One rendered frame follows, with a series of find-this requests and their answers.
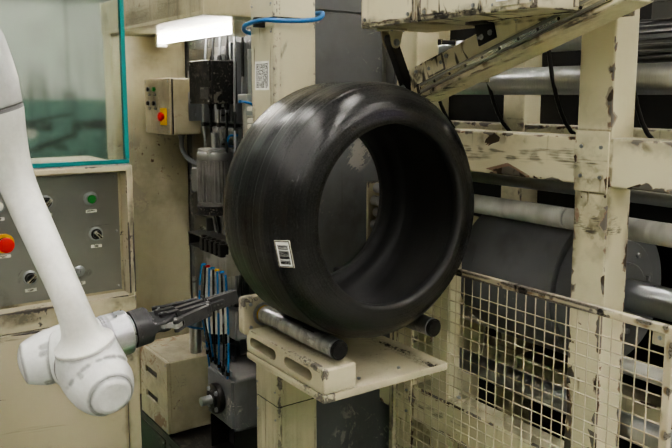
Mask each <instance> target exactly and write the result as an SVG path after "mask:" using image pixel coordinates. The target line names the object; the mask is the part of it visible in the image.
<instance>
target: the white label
mask: <svg viewBox="0 0 672 448"><path fill-rule="evenodd" d="M274 244H275V249H276V254H277V259H278V264H279V267H286V268H295V265H294V260H293V255H292V250H291V245H290V241H287V240H274Z"/></svg>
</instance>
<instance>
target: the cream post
mask: <svg viewBox="0 0 672 448"><path fill-rule="evenodd" d="M253 17H270V18H312V17H315V0H251V20H253ZM251 51H252V118H253V123H254V122H255V121H256V119H257V118H258V117H259V116H260V115H261V114H262V113H263V112H264V111H265V110H267V109H268V108H269V107H270V106H272V105H273V104H274V103H276V102H277V101H279V100H280V99H282V98H284V97H285V96H287V95H289V94H290V93H292V92H294V91H297V90H299V89H301V88H304V87H307V86H310V85H315V22H309V23H272V22H265V28H255V27H253V25H251ZM257 61H269V90H255V62H257ZM256 385H257V448H317V417H316V399H314V398H313V397H311V396H310V395H308V394H306V393H305V392H303V391H301V390H300V389H298V388H296V387H295V386H293V385H291V384H290V383H288V382H286V381H285V380H283V379H281V378H280V377H278V376H276V375H275V374H273V373H272V372H270V371H268V370H267V369H265V368H263V367H262V366H260V365H258V364H257V363H256Z"/></svg>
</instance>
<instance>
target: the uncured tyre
mask: <svg viewBox="0 0 672 448"><path fill-rule="evenodd" d="M357 138H360V140H361V141H362V142H363V143H364V145H365V146H366V147H367V149H368V151H369V152H370V154H371V156H372V159H373V161H374V164H375V167H376V170H377V175H378V180H379V206H378V212H377V216H376V220H375V223H374V226H373V229H372V231H371V233H370V235H369V237H368V239H367V241H366V242H365V244H364V246H363V247H362V248H361V250H360V251H359V252H358V253H357V255H356V256H355V257H354V258H353V259H352V260H351V261H350V262H348V263H347V264H346V265H345V266H343V267H342V268H340V269H339V270H337V271H335V272H333V273H331V274H330V272H329V270H328V268H327V266H326V263H325V261H324V258H323V255H322V251H321V247H320V241H319V231H318V219H319V208H320V202H321V198H322V194H323V190H324V187H325V184H326V182H327V179H328V177H329V175H330V172H331V170H332V169H333V167H334V165H335V163H336V162H337V160H338V159H339V157H340V156H341V155H342V153H343V152H344V151H345V150H346V149H347V148H348V147H349V146H350V145H351V144H352V143H353V142H354V141H355V140H356V139H357ZM473 216H474V189H473V181H472V175H471V171H470V166H469V162H468V158H467V155H466V152H465V149H464V147H463V144H462V142H461V140H460V137H459V135H458V134H457V132H456V130H455V128H454V127H453V125H452V124H451V122H450V121H449V120H448V118H447V117H446V116H445V115H444V114H443V112H442V111H441V110H440V109H439V108H438V107H437V106H435V105H434V104H433V103H432V102H430V101H429V100H428V99H426V98H425V97H423V96H421V95H420V94H418V93H416V92H413V91H411V90H409V89H407V88H404V87H402V86H399V85H395V84H391V83H386V82H333V83H320V84H315V85H310V86H307V87H304V88H301V89H299V90H297V91H294V92H292V93H290V94H289V95H287V96H285V97H284V98H282V99H280V100H279V101H277V102H276V103H274V104H273V105H272V106H270V107H269V108H268V109H267V110H265V111H264V112H263V113H262V114H261V115H260V116H259V117H258V118H257V119H256V121H255V122H254V123H253V124H252V125H251V127H250V128H249V129H248V131H247V132H246V134H245V135H244V137H243V138H242V140H241V142H240V144H239V145H238V147H237V149H236V152H235V154H234V156H233V159H232V161H231V164H230V167H229V170H228V174H227V178H226V183H225V188H224V196H223V222H224V230H225V235H226V240H227V244H228V247H229V250H230V253H231V256H232V258H233V260H234V263H235V265H236V266H237V268H238V270H239V272H240V273H241V275H242V276H243V278H244V279H245V281H246V282H247V284H248V285H249V286H250V288H251V289H252V290H253V291H254V292H255V293H256V294H257V295H258V296H259V297H260V298H261V299H262V300H263V301H264V302H265V303H267V304H268V305H269V306H271V307H272V308H274V309H276V310H277V311H279V312H281V313H283V314H286V315H288V316H290V317H292V318H294V319H296V320H299V321H301V322H303V323H305V324H307V325H309V326H311V327H314V328H316V329H318V330H320V331H322V332H325V333H327V334H330V335H334V336H338V337H350V338H372V337H378V336H383V335H386V334H389V333H392V332H395V331H397V330H399V329H401V328H403V327H405V326H407V325H409V324H410V323H412V322H413V321H415V320H416V319H417V318H419V317H420V316H421V315H423V314H424V313H425V312H426V311H427V310H428V309H429V308H430V307H431V306H432V305H433V304H434V303H435V302H436V301H437V300H438V298H439V297H440V296H441V295H442V293H443V292H444V290H445V289H446V288H447V286H448V285H449V283H450V282H451V280H452V279H453V277H454V276H455V274H456V272H457V270H458V268H459V266H460V264H461V262H462V260H463V257H464V255H465V252H466V249H467V246H468V242H469V239H470V235H471V230H472V224H473ZM274 240H287V241H290V245H291V250H292V255H293V260H294V265H295V268H286V267H279V264H278V259H277V254H276V249H275V244H274Z"/></svg>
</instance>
